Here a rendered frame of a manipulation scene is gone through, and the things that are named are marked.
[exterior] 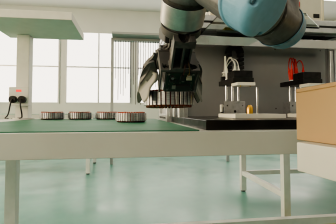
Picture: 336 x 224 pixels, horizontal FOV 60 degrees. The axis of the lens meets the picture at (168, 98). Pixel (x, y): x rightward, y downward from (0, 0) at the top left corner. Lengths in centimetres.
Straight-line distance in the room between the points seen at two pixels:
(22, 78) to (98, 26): 604
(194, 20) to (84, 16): 722
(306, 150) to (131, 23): 724
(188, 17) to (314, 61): 94
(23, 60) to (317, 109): 141
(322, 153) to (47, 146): 46
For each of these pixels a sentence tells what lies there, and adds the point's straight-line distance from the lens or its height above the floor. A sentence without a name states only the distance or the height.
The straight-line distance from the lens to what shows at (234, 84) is 96.
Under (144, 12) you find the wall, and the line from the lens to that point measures 767.
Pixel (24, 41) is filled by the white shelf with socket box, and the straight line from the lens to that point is 163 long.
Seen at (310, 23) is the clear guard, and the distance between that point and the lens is 88.
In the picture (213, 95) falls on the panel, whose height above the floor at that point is 85.
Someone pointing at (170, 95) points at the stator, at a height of 82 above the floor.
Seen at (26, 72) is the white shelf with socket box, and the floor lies 98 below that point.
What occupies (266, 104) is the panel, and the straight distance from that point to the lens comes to 123.
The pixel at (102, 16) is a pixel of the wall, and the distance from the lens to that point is 763.
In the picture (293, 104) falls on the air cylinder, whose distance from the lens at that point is 113.
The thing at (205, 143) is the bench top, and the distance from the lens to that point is 61.
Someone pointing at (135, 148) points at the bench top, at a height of 72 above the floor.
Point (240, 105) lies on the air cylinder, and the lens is 104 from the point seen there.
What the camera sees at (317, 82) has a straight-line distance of 109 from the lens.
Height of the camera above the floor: 79
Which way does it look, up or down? 3 degrees up
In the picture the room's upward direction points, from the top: straight up
